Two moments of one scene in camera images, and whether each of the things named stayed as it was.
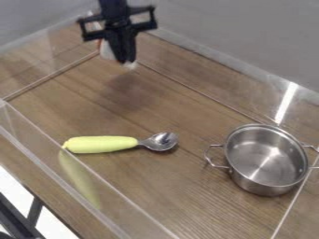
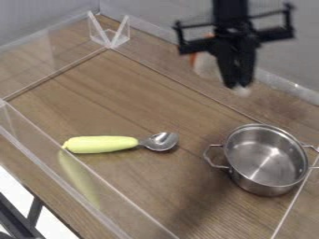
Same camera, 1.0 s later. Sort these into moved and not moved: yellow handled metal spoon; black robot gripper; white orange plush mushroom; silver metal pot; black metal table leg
Moved: black robot gripper; white orange plush mushroom
Not moved: black metal table leg; yellow handled metal spoon; silver metal pot
